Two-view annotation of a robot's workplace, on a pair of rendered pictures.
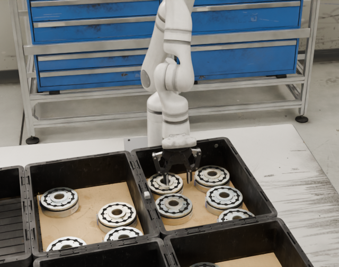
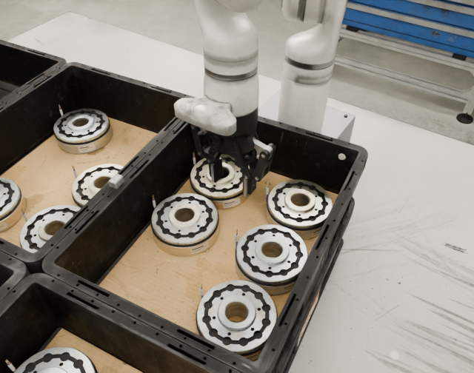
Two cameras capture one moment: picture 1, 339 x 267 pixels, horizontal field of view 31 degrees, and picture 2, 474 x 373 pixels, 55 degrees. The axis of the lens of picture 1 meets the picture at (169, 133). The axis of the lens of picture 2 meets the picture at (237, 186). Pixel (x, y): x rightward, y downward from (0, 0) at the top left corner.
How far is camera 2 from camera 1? 1.21 m
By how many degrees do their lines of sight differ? 35
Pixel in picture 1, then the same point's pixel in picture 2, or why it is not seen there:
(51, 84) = (352, 18)
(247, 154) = (453, 195)
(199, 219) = (207, 263)
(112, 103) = (423, 66)
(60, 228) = (46, 165)
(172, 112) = (207, 50)
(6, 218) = not seen: hidden behind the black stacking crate
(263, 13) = not seen: outside the picture
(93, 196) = (133, 143)
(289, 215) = (419, 340)
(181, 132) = (223, 100)
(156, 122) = (286, 76)
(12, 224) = not seen: hidden behind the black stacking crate
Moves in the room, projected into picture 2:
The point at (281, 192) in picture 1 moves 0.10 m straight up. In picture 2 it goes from (447, 289) to (468, 254)
